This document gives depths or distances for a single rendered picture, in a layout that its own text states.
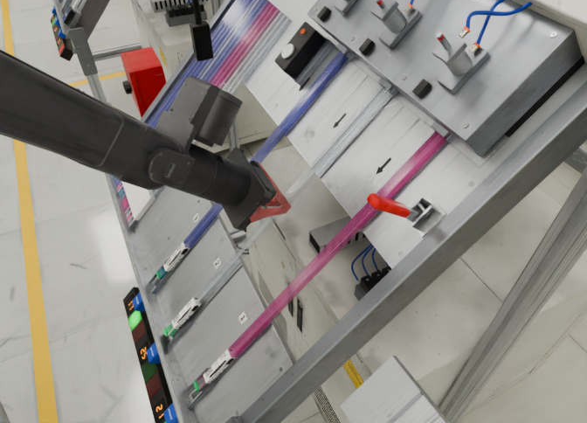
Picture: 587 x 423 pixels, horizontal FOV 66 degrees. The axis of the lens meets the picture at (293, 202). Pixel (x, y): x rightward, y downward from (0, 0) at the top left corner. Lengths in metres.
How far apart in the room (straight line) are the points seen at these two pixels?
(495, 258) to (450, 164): 0.56
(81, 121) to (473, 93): 0.37
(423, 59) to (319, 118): 0.20
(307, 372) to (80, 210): 1.70
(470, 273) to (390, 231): 0.51
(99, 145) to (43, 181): 1.96
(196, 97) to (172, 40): 1.39
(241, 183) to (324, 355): 0.23
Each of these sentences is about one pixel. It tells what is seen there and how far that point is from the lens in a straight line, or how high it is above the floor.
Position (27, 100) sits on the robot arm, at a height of 1.23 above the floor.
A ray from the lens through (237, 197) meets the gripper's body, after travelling 0.56.
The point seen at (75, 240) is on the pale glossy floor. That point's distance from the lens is 2.03.
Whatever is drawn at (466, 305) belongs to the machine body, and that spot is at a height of 0.62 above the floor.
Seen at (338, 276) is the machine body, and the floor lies 0.62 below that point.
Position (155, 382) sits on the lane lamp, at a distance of 0.84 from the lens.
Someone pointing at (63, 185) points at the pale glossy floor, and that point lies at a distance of 2.31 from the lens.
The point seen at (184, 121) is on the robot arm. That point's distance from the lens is 0.50.
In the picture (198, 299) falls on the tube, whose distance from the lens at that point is 0.73.
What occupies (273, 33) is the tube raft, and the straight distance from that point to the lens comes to 0.83.
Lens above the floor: 1.40
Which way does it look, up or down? 45 degrees down
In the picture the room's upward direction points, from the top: straight up
